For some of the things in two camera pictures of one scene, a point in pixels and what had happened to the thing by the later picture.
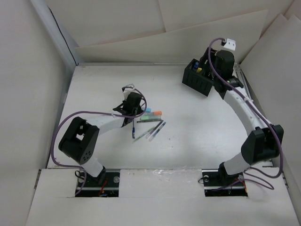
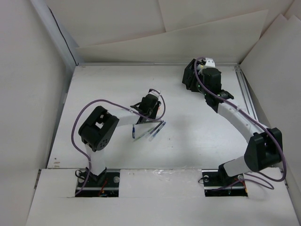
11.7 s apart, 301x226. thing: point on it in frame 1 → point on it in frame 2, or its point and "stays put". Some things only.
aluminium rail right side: (249, 90) stays put
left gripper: (139, 111) → (154, 109)
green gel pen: (151, 129) stays put
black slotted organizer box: (194, 76) stays put
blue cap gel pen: (157, 131) stays put
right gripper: (212, 54) → (190, 83)
